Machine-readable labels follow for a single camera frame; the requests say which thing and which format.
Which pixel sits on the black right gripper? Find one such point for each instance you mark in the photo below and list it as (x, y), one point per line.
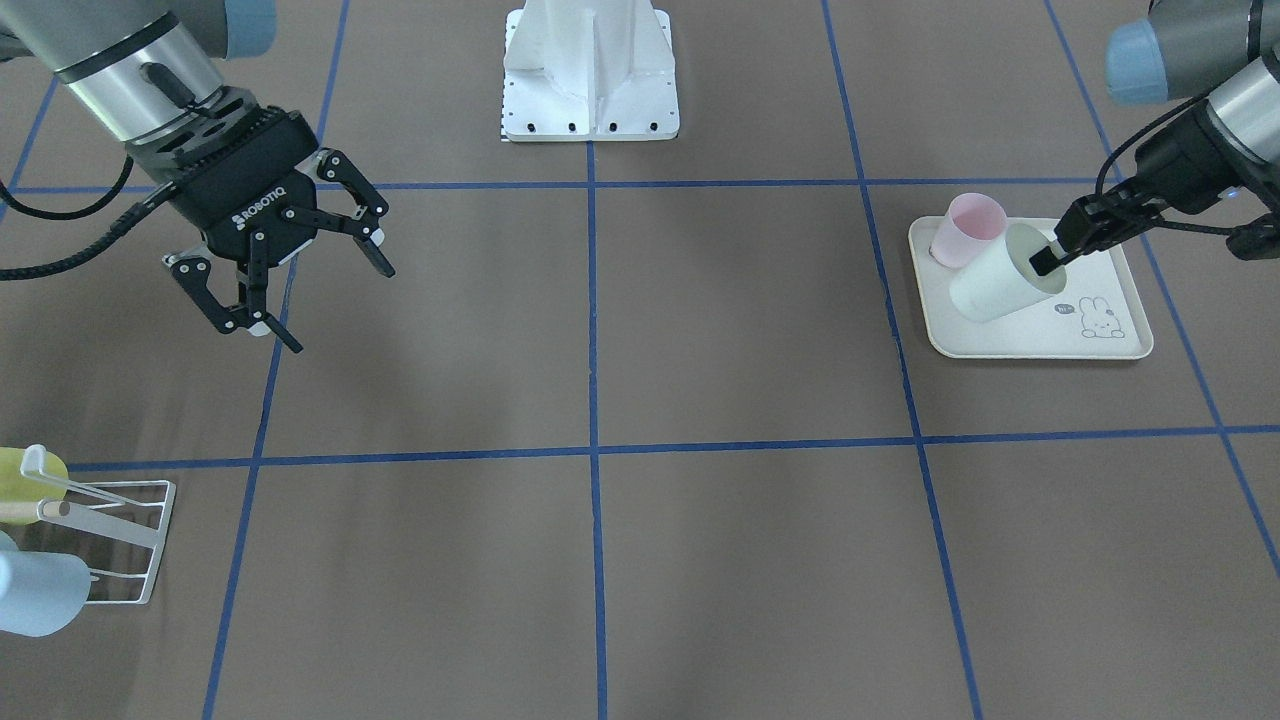
(232, 203)

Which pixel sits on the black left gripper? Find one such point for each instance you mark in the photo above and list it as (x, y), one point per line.
(1172, 157)

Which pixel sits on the pale green plastic cup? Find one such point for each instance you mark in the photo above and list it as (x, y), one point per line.
(1002, 279)

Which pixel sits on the blue plastic cup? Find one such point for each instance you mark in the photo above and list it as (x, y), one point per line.
(41, 592)

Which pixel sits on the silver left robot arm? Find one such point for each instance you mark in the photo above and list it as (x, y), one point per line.
(1216, 62)

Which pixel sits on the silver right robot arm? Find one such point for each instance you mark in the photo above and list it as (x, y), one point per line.
(138, 66)

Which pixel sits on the pink plastic cup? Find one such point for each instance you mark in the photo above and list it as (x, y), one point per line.
(971, 223)

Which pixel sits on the cream plastic tray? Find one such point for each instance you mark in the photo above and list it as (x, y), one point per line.
(1099, 316)

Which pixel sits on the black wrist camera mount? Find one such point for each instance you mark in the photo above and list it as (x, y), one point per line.
(231, 117)

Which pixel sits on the white wire cup rack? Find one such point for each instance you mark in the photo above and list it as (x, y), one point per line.
(118, 527)

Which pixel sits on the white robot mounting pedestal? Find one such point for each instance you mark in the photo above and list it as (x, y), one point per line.
(589, 71)

